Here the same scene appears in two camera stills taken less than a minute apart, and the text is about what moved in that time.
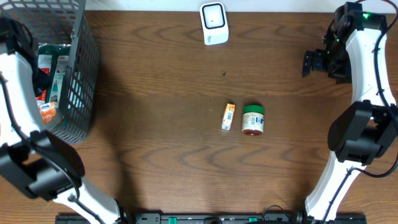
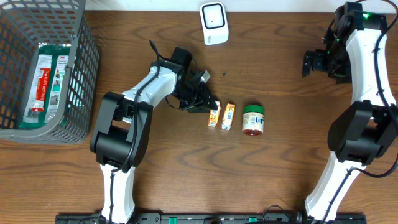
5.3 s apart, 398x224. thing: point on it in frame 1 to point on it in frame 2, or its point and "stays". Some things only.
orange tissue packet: (48, 111) to (214, 116)
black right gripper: (343, 76) stays
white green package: (53, 59) stays
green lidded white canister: (253, 120) stays
